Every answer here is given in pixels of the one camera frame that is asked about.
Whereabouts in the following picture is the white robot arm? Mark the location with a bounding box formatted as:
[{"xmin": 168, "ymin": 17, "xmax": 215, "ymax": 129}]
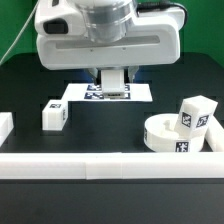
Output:
[{"xmin": 35, "ymin": 0, "xmax": 186, "ymax": 82}]

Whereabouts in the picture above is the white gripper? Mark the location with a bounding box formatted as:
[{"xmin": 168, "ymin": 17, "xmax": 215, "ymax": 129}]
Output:
[{"xmin": 35, "ymin": 0, "xmax": 185, "ymax": 84}]

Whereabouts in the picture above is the white left fence block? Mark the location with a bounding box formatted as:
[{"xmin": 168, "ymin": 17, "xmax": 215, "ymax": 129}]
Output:
[{"xmin": 0, "ymin": 112, "xmax": 14, "ymax": 147}]

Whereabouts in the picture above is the white front fence bar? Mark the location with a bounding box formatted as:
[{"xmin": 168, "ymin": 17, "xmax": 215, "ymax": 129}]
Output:
[{"xmin": 0, "ymin": 152, "xmax": 224, "ymax": 180}]

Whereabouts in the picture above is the white round stool seat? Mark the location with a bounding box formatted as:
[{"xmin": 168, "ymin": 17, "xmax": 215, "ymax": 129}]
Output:
[{"xmin": 144, "ymin": 114, "xmax": 204, "ymax": 152}]

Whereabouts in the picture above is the white AprilTag marker sheet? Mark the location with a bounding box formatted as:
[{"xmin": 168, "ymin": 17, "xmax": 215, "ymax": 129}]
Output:
[{"xmin": 62, "ymin": 83, "xmax": 153, "ymax": 102}]

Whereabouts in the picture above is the grey thin cable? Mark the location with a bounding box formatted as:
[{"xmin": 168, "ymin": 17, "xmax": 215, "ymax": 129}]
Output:
[{"xmin": 0, "ymin": 3, "xmax": 39, "ymax": 66}]

